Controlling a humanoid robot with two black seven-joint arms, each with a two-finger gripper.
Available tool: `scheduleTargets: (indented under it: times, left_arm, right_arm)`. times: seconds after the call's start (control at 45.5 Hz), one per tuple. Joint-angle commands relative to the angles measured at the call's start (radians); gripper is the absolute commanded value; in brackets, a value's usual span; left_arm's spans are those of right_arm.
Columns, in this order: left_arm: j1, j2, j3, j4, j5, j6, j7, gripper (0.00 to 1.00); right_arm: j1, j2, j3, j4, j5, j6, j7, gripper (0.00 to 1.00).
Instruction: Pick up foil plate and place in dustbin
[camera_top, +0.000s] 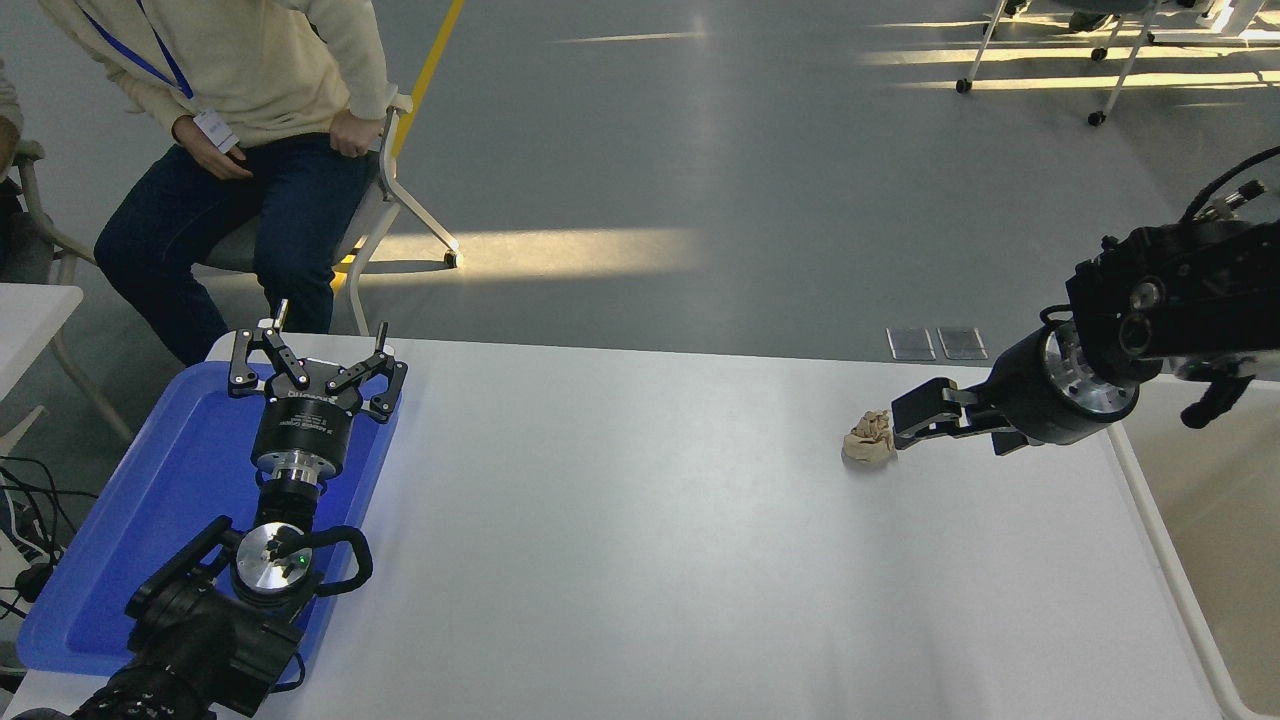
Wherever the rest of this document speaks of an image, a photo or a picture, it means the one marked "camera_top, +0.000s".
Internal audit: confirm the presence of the person's right hand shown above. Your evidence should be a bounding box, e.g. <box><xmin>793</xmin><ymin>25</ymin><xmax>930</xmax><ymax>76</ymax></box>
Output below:
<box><xmin>172</xmin><ymin>114</ymin><xmax>255</xmax><ymax>182</ymax></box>

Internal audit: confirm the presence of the white wheeled chair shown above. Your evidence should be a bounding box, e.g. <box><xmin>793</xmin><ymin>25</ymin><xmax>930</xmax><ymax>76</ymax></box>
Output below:
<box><xmin>955</xmin><ymin>0</ymin><xmax>1280</xmax><ymax>127</ymax></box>

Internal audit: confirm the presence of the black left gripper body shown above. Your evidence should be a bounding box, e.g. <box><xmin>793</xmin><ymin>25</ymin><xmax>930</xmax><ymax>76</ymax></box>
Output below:
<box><xmin>249</xmin><ymin>358</ymin><xmax>365</xmax><ymax>473</ymax></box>

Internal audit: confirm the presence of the person's left hand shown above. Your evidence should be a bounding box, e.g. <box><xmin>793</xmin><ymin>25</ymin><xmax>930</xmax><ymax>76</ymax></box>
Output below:
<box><xmin>329</xmin><ymin>107</ymin><xmax>387</xmax><ymax>159</ymax></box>

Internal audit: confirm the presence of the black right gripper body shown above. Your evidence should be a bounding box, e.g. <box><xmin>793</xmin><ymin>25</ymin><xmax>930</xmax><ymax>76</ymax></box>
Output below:
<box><xmin>984</xmin><ymin>329</ymin><xmax>1112</xmax><ymax>448</ymax></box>

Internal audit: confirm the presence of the distant seated person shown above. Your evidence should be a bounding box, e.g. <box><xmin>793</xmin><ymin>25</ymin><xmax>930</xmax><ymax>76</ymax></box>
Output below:
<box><xmin>1065</xmin><ymin>0</ymin><xmax>1161</xmax><ymax>34</ymax></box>

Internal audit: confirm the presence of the pale frame chair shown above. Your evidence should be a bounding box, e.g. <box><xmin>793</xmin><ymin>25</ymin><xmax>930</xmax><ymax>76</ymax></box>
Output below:
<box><xmin>12</xmin><ymin>140</ymin><xmax>96</xmax><ymax>286</ymax></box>

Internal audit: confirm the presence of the large pale bin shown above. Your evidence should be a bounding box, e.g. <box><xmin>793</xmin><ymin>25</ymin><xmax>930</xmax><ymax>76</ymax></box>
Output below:
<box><xmin>1100</xmin><ymin>378</ymin><xmax>1280</xmax><ymax>720</ymax></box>

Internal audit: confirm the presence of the person at picture edge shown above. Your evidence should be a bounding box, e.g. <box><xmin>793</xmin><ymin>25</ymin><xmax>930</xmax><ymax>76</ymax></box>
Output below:
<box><xmin>0</xmin><ymin>60</ymin><xmax>51</xmax><ymax>284</ymax></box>

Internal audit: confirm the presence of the white frame chair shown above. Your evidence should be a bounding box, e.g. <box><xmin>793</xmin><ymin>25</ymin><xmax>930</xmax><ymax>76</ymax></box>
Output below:
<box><xmin>195</xmin><ymin>28</ymin><xmax>463</xmax><ymax>337</ymax></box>

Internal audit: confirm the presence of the black cable with plug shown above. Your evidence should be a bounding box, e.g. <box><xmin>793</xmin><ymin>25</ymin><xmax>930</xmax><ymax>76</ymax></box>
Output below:
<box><xmin>0</xmin><ymin>455</ymin><xmax>81</xmax><ymax>621</ymax></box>

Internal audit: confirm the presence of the blue lanyard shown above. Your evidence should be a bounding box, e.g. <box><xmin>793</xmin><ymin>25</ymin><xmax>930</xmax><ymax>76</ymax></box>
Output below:
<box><xmin>75</xmin><ymin>5</ymin><xmax>196</xmax><ymax>101</ymax></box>

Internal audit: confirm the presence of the crumpled tan paper ball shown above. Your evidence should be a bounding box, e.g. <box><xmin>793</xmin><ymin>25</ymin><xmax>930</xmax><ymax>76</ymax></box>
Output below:
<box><xmin>841</xmin><ymin>409</ymin><xmax>899</xmax><ymax>468</ymax></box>

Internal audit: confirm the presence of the white power strip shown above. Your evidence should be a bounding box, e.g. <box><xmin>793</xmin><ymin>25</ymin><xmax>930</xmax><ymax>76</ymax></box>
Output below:
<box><xmin>0</xmin><ymin>495</ymin><xmax>51</xmax><ymax>593</ymax></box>

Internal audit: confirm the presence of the small white table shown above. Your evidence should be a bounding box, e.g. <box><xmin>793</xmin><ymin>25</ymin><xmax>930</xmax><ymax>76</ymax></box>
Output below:
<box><xmin>0</xmin><ymin>283</ymin><xmax>137</xmax><ymax>459</ymax></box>

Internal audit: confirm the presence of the blue plastic tray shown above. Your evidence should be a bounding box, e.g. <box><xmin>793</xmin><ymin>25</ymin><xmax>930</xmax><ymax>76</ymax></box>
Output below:
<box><xmin>17</xmin><ymin>358</ymin><xmax>404</xmax><ymax>681</ymax></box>

